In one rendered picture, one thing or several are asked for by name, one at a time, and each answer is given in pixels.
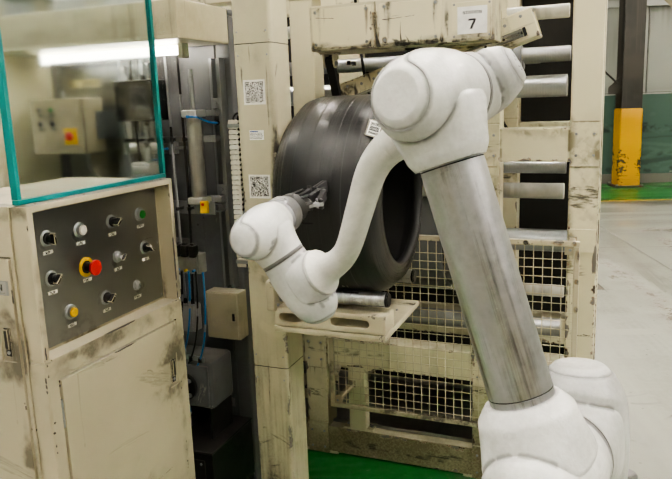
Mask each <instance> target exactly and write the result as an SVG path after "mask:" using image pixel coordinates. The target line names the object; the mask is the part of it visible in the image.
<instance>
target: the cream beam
mask: <svg viewBox="0 0 672 479"><path fill-rule="evenodd" d="M477 5H487V33H473V34H459V35H457V7H466V6H477ZM309 10H310V34H311V52H316V53H322V52H341V54H340V55H353V54H368V53H384V52H397V51H398V52H399V51H406V50H405V48H414V47H424V48H438V47H453V46H468V45H483V44H498V43H500V42H501V40H502V23H503V18H504V17H506V16H507V0H379V1H368V2H358V3H347V4H337V5H326V6H316V7H310V8H309Z"/></svg>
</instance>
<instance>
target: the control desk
mask: <svg viewBox="0 0 672 479"><path fill-rule="evenodd" d="M180 296H181V290H180V278H179V266H178V254H177V242H176V229H175V217H174V205H173V193H172V181H171V178H158V179H153V180H148V181H143V182H138V183H133V184H127V185H122V186H117V187H112V188H107V189H102V190H96V191H91V192H86V193H81V194H76V195H71V196H65V197H60V198H55V199H50V200H45V201H40V202H34V203H29V204H24V205H19V206H16V205H12V200H11V192H10V187H3V188H0V479H196V477H195V464H194V452H193V440H192V428H191V416H190V403H189V391H188V379H187V367H186V355H185V342H184V330H183V318H182V306H181V299H179V297H180Z"/></svg>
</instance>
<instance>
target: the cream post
mask: <svg viewBox="0 0 672 479"><path fill-rule="evenodd" d="M231 2H232V18H233V34H234V44H235V45H234V50H235V66H236V82H237V98H238V114H239V130H240V146H241V162H242V178H243V194H244V210H245V212H247V211H248V210H249V209H251V208H252V207H254V206H256V205H259V204H261V203H266V202H268V201H270V200H272V188H273V174H274V166H275V160H276V155H277V151H278V148H279V144H280V141H281V138H282V136H283V134H284V131H285V129H286V127H287V126H288V124H289V123H290V121H291V120H292V115H291V95H290V74H289V53H288V32H287V11H286V0H231ZM257 79H264V80H265V98H266V104H261V105H244V93H243V80H257ZM249 130H264V140H250V133H249ZM249 175H270V189H271V199H265V198H250V192H249ZM248 271H249V291H250V307H251V323H252V339H253V355H254V371H255V387H256V403H257V419H258V435H259V451H260V466H261V479H309V469H308V449H307V428H306V407H305V386H304V365H303V345H302V334H299V333H290V332H280V331H275V330H274V326H275V324H274V311H268V310H267V300H266V281H267V280H268V279H269V278H268V276H267V274H266V273H265V271H264V270H263V268H262V267H261V266H260V265H259V264H258V263H257V262H255V261H254V260H248Z"/></svg>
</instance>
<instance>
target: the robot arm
mask: <svg viewBox="0 0 672 479"><path fill-rule="evenodd" d="M525 79H526V74H525V72H524V69H523V67H522V66H521V64H520V62H519V60H518V59H517V57H516V55H515V54H514V53H513V51H512V50H511V49H509V48H504V47H503V46H496V47H488V48H484V49H481V50H479V51H477V52H476V53H475V52H460V51H458V50H454V49H448V48H420V49H415V50H413V51H411V52H408V53H406V54H404V55H402V56H400V57H398V58H396V59H394V60H392V61H391V62H389V63H388V64H387V65H386V66H385V67H384V68H383V69H382V70H381V71H380V73H379V74H378V76H377V77H376V79H375V81H374V84H373V87H372V91H371V107H372V111H373V114H374V117H375V119H376V121H377V123H378V124H379V126H380V127H381V129H382V130H381V131H380V132H379V133H378V134H377V135H376V136H375V137H374V139H373V140H372V141H371V142H370V143H369V145H368V146H367V147H366V149H365V151H364V152H363V154H362V156H361V158H360V160H359V162H358V164H357V167H356V170H355V173H354V176H353V180H352V184H351V188H350V192H349V196H348V200H347V204H346V208H345V212H344V216H343V220H342V224H341V228H340V232H339V236H338V239H337V242H336V244H335V246H334V247H333V249H332V250H331V251H329V252H327V253H324V252H322V251H320V250H311V251H310V250H309V251H306V249H305V248H304V247H303V245H302V244H301V242H300V240H299V238H298V236H297V234H296V232H295V230H296V229H297V228H298V227H299V226H300V224H301V222H302V221H303V220H304V218H305V217H306V215H307V212H308V211H311V210H313V207H316V208H319V209H321V210H322V209H324V203H325V201H326V200H327V193H326V192H328V185H327V181H324V180H322V181H320V182H319V183H317V184H316V185H314V186H313V187H312V188H311V186H310V185H309V186H307V189H306V190H305V191H304V189H299V190H297V191H295V192H292V193H289V194H285V195H284V196H277V197H275V198H273V199H272V200H270V201H268V202H266V203H261V204H259V205H256V206H254V207H252V208H251V209H249V210H248V211H247V212H245V213H244V214H243V215H242V216H241V217H240V218H239V219H238V220H237V221H236V222H235V224H234V225H233V227H232V229H231V231H230V235H229V241H230V245H231V247H232V249H233V251H234V252H235V253H236V254H237V255H238V256H240V257H242V258H245V259H248V260H254V261H255V262H257V263H258V264H259V265H260V266H261V267H262V268H263V270H264V271H265V273H266V274H267V276H268V278H269V280H270V282H271V284H272V286H273V287H274V289H275V291H276V292H277V294H278V295H279V296H280V298H281V299H282V301H283V302H284V303H285V304H286V306H287V307H288V308H289V309H290V310H291V311H292V312H293V313H294V314H295V315H296V316H297V317H298V318H299V319H301V320H302V321H304V322H306V323H310V324H319V323H322V322H324V321H326V320H328V319H329V318H331V317H332V316H333V315H334V313H335V311H336V309H337V305H338V299H337V294H336V292H335V291H336V289H337V288H338V285H339V278H340V277H342V276H343V275H344V274H345V273H346V272H347V271H348V270H349V269H350V268H351V267H352V266H353V264H354V263H355V261H356V260H357V258H358V256H359V254H360V252H361V249H362V247H363V244H364V241H365V238H366V235H367V232H368V229H369V226H370V223H371V220H372V217H373V213H374V210H375V207H376V204H377V201H378V198H379V195H380V192H381V189H382V186H383V183H384V181H385V179H386V177H387V175H388V173H389V172H390V170H391V169H392V168H393V167H394V166H395V165H396V164H397V163H399V162H400V161H402V160H404V161H405V162H406V164H407V166H408V167H409V168H410V169H411V170H412V171H413V172H414V173H415V174H417V173H420V175H421V178H422V181H423V184H424V188H425V191H426V194H427V198H428V201H429V204H430V208H431V211H432V214H433V218H434V221H435V224H436V228H437V231H438V234H439V237H440V241H441V244H442V247H443V251H444V254H445V257H446V261H447V264H448V267H449V271H450V274H451V277H452V281H453V284H454V287H455V290H456V294H457V297H458V300H459V304H460V307H461V310H462V314H463V317H464V320H465V324H466V327H467V330H468V334H469V337H470V340H471V344H472V347H473V350H474V353H475V357H476V360H477V363H478V367H479V370H480V373H481V377H482V380H483V383H484V387H485V390H486V393H487V397H488V401H487V402H486V404H485V405H484V407H483V409H482V411H481V414H480V416H479V419H478V428H479V438H480V448H481V466H482V474H483V476H482V478H481V479H638V475H637V474H636V472H635V471H633V470H631V469H629V458H630V420H629V408H628V401H627V398H626V395H625V392H624V390H623V388H622V386H621V384H620V382H619V380H618V378H617V376H616V375H615V373H614V372H613V371H611V370H610V369H609V368H608V367H607V366H606V365H605V364H603V363H601V362H599V361H596V360H592V359H587V358H575V357H570V358H561V359H558V360H555V361H554V362H553V363H552V364H550V365H547V362H546V359H545V355H544V352H543V349H542V345H541V342H540V339H539V335H538V332H537V329H536V325H535V322H534V319H533V315H532V312H531V309H530V305H529V302H528V299H527V295H526V292H525V289H524V285H523V282H522V279H521V276H520V272H519V269H518V266H517V262H516V259H515V256H514V252H513V249H512V246H511V242H510V239H509V236H508V232H507V229H506V226H505V222H504V219H503V216H502V212H501V209H500V206H499V202H498V199H497V196H496V193H495V189H494V186H493V183H492V179H491V176H490V173H489V169H488V166H487V163H486V159H485V156H484V153H485V152H487V148H488V144H489V134H488V120H489V119H491V118H492V117H494V116H495V115H497V114H498V113H499V112H501V111H502V110H504V109H505V108H506V107H507V106H508V105H509V104H510V103H511V102H512V101H513V100H514V99H515V98H516V96H517V95H518V94H519V92H520V91H521V89H522V88H523V86H524V81H525ZM299 193H300V194H299Z"/></svg>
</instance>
